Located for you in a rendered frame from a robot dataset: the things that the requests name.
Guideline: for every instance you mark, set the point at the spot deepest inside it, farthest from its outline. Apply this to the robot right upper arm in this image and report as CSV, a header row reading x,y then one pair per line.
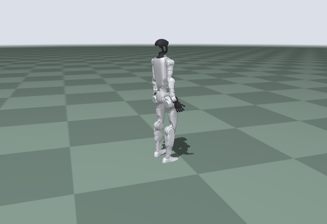
x,y
170,65

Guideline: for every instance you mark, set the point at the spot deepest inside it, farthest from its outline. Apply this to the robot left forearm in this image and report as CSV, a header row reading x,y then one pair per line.
x,y
155,86

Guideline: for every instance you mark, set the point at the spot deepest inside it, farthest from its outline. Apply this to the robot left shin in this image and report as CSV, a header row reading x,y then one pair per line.
x,y
158,138

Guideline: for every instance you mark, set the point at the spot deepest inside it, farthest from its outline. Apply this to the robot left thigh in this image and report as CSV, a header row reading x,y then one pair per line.
x,y
160,112

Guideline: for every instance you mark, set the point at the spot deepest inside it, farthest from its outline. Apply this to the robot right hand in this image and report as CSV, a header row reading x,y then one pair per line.
x,y
177,105

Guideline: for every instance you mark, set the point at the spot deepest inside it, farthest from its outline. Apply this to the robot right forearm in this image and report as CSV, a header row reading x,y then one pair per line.
x,y
171,88

